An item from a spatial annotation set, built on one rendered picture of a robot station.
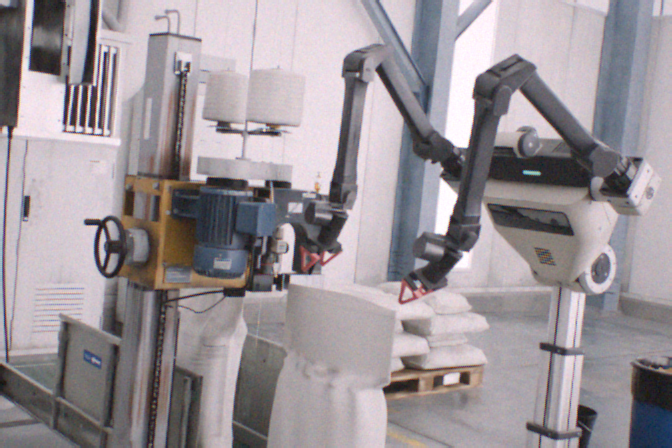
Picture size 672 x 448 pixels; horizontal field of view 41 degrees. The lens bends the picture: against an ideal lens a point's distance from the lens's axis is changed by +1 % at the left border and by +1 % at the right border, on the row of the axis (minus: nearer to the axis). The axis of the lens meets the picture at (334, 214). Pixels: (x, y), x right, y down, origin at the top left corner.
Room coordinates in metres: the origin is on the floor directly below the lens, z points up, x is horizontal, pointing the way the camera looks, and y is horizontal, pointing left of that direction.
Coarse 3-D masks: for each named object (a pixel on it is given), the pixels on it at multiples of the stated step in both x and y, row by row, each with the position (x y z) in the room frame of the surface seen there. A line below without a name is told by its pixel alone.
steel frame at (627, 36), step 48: (432, 0) 8.71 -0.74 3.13; (480, 0) 9.00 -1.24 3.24; (624, 0) 10.80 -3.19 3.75; (432, 48) 8.66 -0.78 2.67; (624, 48) 10.74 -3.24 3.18; (432, 96) 8.47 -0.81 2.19; (624, 96) 10.68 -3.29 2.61; (624, 144) 10.50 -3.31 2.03; (432, 192) 8.55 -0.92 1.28; (624, 240) 10.66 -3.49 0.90
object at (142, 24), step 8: (104, 0) 5.78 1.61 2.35; (112, 0) 5.72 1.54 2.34; (136, 0) 5.73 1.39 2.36; (144, 0) 5.76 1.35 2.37; (152, 0) 5.84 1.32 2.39; (112, 8) 5.72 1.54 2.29; (136, 8) 5.73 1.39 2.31; (144, 8) 5.77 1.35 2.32; (152, 8) 5.85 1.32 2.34; (128, 16) 5.71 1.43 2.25; (136, 16) 5.73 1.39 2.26; (144, 16) 5.77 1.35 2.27; (152, 16) 5.85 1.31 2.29; (104, 24) 5.76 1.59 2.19; (128, 24) 5.71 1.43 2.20; (136, 24) 5.73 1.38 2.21; (144, 24) 5.77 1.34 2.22; (152, 24) 5.88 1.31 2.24; (128, 32) 5.71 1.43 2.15; (136, 32) 5.73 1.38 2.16; (144, 32) 5.78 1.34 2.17
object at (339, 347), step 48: (288, 288) 2.75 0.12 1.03; (288, 336) 2.73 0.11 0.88; (336, 336) 2.50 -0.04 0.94; (384, 336) 2.42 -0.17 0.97; (288, 384) 2.60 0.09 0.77; (336, 384) 2.45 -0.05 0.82; (384, 384) 2.41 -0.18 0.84; (288, 432) 2.57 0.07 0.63; (336, 432) 2.42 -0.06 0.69; (384, 432) 2.47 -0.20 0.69
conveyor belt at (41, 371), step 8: (32, 360) 4.13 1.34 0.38; (40, 360) 4.14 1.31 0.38; (48, 360) 4.17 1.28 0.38; (56, 360) 4.17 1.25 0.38; (16, 368) 3.97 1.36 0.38; (24, 368) 3.98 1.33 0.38; (32, 368) 3.99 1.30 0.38; (40, 368) 4.00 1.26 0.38; (48, 368) 4.02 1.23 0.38; (56, 368) 4.03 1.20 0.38; (32, 376) 3.86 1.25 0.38; (40, 376) 3.87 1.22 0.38; (48, 376) 3.88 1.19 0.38; (40, 384) 3.74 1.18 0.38; (48, 384) 3.75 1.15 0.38; (232, 440) 3.23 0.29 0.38
